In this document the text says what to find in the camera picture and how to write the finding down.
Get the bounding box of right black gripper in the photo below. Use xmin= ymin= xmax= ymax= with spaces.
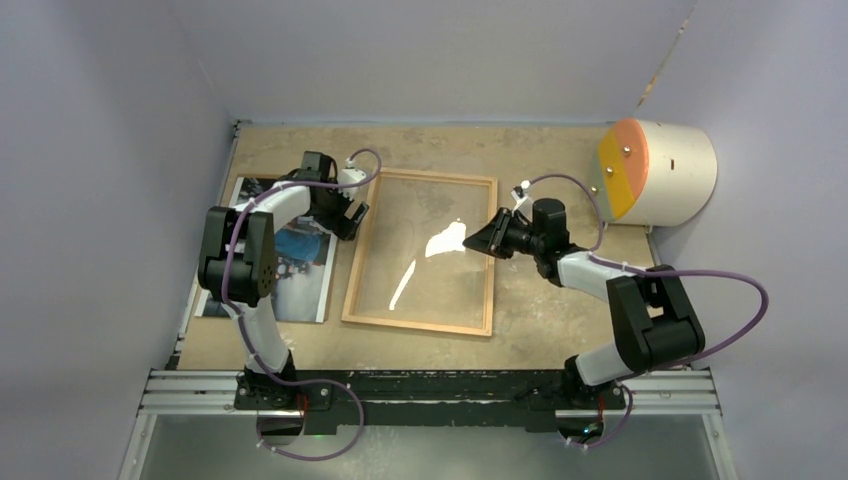
xmin=462 ymin=208 xmax=544 ymax=260

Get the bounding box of light wooden picture frame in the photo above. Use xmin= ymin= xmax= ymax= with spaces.
xmin=341 ymin=167 xmax=499 ymax=338

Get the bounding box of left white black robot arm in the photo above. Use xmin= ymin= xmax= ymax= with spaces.
xmin=197 ymin=149 xmax=383 ymax=409

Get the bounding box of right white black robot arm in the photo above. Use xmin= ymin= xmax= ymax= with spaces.
xmin=463 ymin=198 xmax=705 ymax=407

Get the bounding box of printed photo with white border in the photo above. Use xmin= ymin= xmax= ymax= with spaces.
xmin=194 ymin=217 xmax=337 ymax=323

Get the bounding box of white cylinder with coloured face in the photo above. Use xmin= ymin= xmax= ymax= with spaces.
xmin=589 ymin=118 xmax=718 ymax=227

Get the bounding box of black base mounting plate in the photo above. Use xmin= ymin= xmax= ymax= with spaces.
xmin=233 ymin=369 xmax=627 ymax=435

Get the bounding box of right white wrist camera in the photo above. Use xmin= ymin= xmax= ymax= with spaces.
xmin=510 ymin=180 xmax=533 ymax=210

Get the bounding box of aluminium rail frame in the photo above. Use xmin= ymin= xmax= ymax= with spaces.
xmin=120 ymin=368 xmax=737 ymax=479

